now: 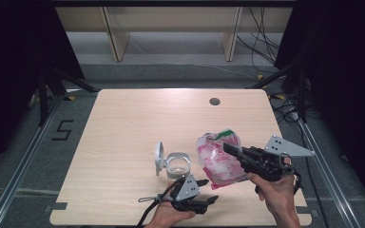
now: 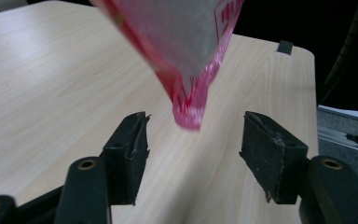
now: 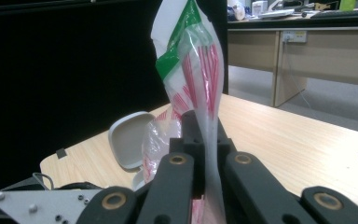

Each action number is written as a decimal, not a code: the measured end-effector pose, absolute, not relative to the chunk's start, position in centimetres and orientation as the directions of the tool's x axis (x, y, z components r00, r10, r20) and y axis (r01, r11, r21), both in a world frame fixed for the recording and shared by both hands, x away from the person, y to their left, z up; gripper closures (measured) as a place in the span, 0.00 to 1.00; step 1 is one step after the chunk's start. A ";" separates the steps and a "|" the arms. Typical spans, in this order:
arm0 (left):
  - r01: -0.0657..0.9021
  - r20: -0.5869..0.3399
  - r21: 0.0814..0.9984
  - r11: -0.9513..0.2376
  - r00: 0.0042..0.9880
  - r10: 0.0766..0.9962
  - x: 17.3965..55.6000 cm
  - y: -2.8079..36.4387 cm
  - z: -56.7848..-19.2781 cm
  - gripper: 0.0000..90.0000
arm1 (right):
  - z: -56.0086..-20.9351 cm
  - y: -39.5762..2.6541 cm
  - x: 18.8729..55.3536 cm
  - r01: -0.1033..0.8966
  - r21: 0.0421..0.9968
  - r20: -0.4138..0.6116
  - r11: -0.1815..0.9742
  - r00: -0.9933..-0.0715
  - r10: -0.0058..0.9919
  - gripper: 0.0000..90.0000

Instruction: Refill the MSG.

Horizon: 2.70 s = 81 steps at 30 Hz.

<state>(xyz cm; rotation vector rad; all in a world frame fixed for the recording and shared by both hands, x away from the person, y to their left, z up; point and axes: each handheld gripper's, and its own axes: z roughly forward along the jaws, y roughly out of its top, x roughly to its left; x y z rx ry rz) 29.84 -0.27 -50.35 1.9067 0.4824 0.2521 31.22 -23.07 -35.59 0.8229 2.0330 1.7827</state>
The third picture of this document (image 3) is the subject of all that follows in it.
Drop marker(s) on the white flat device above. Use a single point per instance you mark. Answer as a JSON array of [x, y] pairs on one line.
[[276, 13]]

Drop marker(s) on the white box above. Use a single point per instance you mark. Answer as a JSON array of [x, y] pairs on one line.
[[259, 6]]

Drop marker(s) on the black tape patch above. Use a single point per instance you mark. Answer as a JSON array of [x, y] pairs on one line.
[[61, 153]]

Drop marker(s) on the green object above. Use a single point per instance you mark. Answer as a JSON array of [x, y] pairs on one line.
[[347, 4]]

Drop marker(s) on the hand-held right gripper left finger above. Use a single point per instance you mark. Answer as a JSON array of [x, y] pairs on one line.
[[192, 137]]

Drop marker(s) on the black keyboard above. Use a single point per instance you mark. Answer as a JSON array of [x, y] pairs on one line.
[[343, 14]]

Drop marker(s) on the white wall socket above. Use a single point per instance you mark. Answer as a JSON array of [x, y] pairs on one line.
[[294, 36]]

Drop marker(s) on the red white green plastic bag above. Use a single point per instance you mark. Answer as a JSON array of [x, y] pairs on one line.
[[195, 77]]

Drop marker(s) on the beige wooden desk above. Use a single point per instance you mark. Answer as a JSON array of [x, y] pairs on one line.
[[251, 49]]

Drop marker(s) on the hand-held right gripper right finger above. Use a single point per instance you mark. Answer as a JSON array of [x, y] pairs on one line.
[[226, 146]]

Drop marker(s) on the black curtain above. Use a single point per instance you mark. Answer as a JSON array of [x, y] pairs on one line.
[[59, 77]]

